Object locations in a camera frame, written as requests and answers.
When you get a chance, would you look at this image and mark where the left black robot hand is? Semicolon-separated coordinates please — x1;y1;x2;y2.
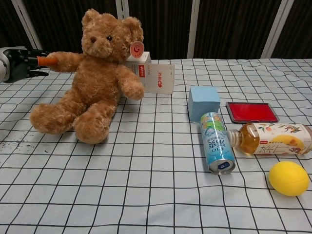
5;47;59;83

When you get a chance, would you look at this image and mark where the brown plush teddy bear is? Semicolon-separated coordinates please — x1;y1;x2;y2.
29;8;146;144

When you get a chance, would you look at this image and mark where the yellow lemon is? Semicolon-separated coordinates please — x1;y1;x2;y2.
269;161;310;197

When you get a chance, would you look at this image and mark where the round red hang tag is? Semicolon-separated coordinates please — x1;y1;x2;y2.
129;41;145;59

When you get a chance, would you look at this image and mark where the white red printed carton box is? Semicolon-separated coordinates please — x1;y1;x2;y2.
126;51;176;95

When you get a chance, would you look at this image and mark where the white black grid tablecloth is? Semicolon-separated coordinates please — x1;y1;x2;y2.
0;58;312;234

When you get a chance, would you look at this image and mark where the light blue cube block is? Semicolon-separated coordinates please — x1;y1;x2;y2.
188;86;221;123

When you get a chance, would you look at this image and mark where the blue green drink can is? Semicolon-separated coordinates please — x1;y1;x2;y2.
200;112;236;176

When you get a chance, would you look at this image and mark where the red ink stamp pad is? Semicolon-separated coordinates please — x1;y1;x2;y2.
226;101;280;123

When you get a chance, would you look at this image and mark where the peach tea plastic bottle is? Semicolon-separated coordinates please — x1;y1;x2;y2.
226;122;312;156

